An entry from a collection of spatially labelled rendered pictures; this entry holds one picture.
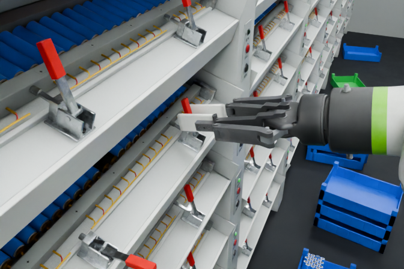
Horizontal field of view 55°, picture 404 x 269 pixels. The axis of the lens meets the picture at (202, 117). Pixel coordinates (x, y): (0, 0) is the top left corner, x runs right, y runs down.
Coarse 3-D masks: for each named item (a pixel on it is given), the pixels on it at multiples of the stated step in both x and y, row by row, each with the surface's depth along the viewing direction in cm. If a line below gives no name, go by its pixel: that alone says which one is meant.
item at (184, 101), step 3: (183, 99) 64; (186, 99) 64; (183, 102) 64; (186, 102) 64; (183, 105) 64; (186, 105) 64; (189, 105) 65; (183, 108) 65; (186, 108) 64; (189, 108) 65; (186, 111) 65; (189, 111) 65; (189, 132) 68; (192, 132) 66; (195, 132) 67; (192, 135) 67; (195, 135) 67
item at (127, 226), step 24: (216, 96) 80; (240, 96) 78; (168, 168) 62; (192, 168) 66; (144, 192) 57; (168, 192) 58; (96, 216) 52; (120, 216) 53; (144, 216) 54; (72, 240) 48; (120, 240) 50; (48, 264) 45; (72, 264) 46; (120, 264) 49
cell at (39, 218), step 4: (40, 216) 47; (44, 216) 48; (32, 220) 47; (36, 220) 47; (40, 220) 47; (44, 220) 47; (48, 220) 48; (28, 224) 47; (32, 224) 47; (36, 224) 46; (40, 224) 46; (44, 224) 47; (36, 228) 47; (40, 228) 47
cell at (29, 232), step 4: (24, 228) 45; (28, 228) 46; (32, 228) 46; (20, 232) 45; (24, 232) 45; (28, 232) 45; (32, 232) 45; (36, 232) 46; (16, 236) 45; (20, 236) 45; (24, 236) 45; (28, 236) 45; (20, 240) 45; (24, 240) 45; (28, 240) 45
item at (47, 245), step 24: (192, 96) 75; (168, 120) 67; (144, 144) 61; (120, 168) 56; (144, 168) 59; (96, 192) 52; (120, 192) 55; (72, 216) 48; (48, 240) 45; (24, 264) 42
